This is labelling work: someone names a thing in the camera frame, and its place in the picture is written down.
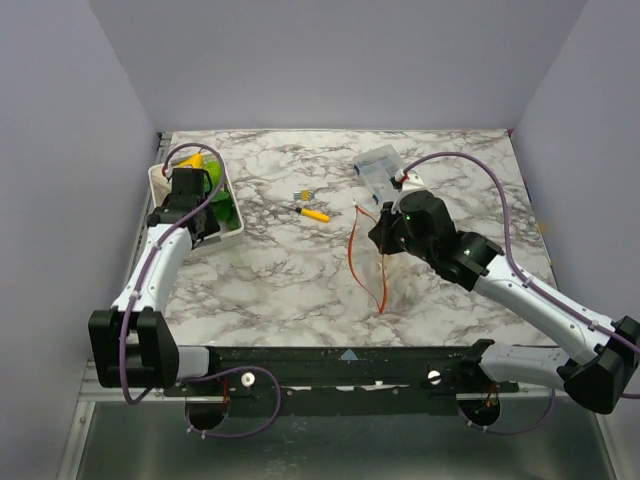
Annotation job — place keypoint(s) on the small striped connector block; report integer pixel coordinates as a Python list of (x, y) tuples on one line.
[(303, 195)]

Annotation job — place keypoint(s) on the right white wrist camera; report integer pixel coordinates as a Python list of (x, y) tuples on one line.
[(409, 182)]

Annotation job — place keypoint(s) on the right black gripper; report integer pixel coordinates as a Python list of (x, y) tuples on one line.
[(382, 233)]

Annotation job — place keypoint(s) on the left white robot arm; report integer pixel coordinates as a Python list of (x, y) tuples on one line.
[(131, 342)]

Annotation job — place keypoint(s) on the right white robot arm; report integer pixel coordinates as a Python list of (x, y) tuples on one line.
[(594, 356)]

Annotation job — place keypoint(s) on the white plastic basket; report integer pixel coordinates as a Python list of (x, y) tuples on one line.
[(160, 185)]

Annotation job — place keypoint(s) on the green toy lime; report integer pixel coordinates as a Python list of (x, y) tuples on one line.
[(214, 170)]

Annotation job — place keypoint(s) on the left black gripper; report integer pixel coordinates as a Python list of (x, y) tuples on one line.
[(211, 225)]

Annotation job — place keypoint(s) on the green toy leaf vegetable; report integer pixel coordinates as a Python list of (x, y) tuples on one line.
[(224, 210)]

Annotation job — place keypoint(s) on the clear bag with orange zipper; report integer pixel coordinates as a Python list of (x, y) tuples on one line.
[(380, 283)]

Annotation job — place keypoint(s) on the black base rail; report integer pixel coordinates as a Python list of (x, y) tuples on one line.
[(343, 381)]

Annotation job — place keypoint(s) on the clear plastic parts box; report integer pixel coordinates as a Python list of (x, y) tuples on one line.
[(377, 168)]

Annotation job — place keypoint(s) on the yellow toy pear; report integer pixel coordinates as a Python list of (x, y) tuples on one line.
[(195, 161)]

